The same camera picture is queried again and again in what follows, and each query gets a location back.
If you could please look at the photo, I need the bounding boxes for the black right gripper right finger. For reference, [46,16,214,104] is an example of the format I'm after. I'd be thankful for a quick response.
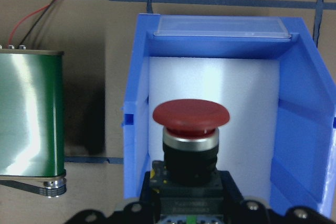
[223,199,332,224]

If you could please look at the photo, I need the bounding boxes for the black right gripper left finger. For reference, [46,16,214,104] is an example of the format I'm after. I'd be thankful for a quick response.
[65,197,158,224]

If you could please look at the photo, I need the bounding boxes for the red push button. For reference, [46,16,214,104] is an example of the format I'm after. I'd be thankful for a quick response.
[150,99,230,223]

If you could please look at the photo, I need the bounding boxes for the blue bin on robot right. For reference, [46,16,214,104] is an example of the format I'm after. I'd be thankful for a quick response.
[123,14,335,216]

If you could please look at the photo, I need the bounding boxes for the white foam in right bin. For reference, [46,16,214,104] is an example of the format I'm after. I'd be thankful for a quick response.
[149,57,280,200]

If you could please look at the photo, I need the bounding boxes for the green conveyor belt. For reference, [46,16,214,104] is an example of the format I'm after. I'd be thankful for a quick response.
[1,45,66,198]

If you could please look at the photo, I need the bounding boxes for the red black conveyor cable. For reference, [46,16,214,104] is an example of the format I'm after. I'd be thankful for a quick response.
[9,0,86,46]

